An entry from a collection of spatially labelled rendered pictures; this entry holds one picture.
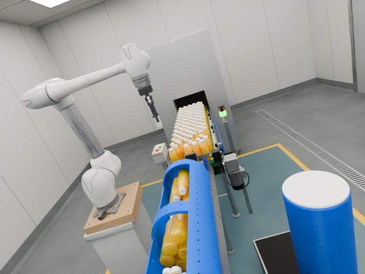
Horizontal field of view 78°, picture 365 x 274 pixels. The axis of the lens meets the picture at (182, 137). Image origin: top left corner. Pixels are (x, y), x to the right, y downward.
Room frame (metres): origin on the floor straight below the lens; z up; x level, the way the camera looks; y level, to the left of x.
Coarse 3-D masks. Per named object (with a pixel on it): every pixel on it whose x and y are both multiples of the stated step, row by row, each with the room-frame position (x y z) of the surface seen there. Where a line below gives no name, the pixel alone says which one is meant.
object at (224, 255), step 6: (210, 168) 1.63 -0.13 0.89; (216, 192) 1.34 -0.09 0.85; (216, 198) 1.26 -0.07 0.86; (216, 204) 1.18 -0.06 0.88; (216, 210) 1.12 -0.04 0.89; (216, 216) 1.06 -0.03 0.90; (222, 228) 1.01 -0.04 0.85; (222, 234) 0.95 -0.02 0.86; (222, 240) 0.91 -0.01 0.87; (222, 246) 0.86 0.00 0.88; (222, 252) 0.82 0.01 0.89; (222, 258) 0.78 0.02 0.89; (228, 264) 0.78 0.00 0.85; (228, 270) 0.75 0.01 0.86
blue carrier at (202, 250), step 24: (168, 168) 1.22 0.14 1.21; (192, 168) 1.12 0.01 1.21; (168, 192) 1.22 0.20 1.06; (192, 192) 0.89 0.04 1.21; (168, 216) 1.03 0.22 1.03; (192, 216) 0.74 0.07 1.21; (192, 240) 0.62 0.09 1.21; (216, 240) 0.69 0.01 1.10; (192, 264) 0.53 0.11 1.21; (216, 264) 0.57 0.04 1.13
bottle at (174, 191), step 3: (177, 177) 1.22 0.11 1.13; (174, 180) 1.20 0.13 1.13; (174, 183) 1.16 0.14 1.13; (174, 186) 1.13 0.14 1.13; (171, 189) 1.15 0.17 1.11; (174, 189) 1.10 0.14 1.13; (177, 189) 1.10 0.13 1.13; (171, 192) 1.10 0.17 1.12; (174, 192) 1.08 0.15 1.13; (177, 192) 1.08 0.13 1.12; (171, 195) 1.09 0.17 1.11; (174, 195) 1.06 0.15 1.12; (177, 195) 1.06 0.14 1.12; (180, 195) 1.07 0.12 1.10
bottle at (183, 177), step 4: (180, 172) 1.18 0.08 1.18; (184, 172) 1.17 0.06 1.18; (188, 172) 1.20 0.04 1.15; (180, 176) 1.14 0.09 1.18; (184, 176) 1.13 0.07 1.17; (188, 176) 1.16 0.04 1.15; (180, 180) 1.09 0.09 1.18; (184, 180) 1.09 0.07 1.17; (188, 180) 1.12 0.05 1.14; (180, 184) 1.07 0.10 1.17; (184, 184) 1.06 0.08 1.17; (188, 184) 1.09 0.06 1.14
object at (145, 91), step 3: (147, 87) 1.17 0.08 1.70; (150, 87) 1.18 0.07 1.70; (138, 90) 1.18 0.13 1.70; (141, 90) 1.16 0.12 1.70; (144, 90) 1.16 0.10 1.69; (147, 90) 1.16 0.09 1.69; (150, 90) 1.17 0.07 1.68; (141, 93) 1.17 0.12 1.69; (144, 93) 1.16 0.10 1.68; (147, 93) 1.16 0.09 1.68; (147, 96) 1.16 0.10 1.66; (147, 99) 1.16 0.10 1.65; (150, 99) 1.17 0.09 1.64
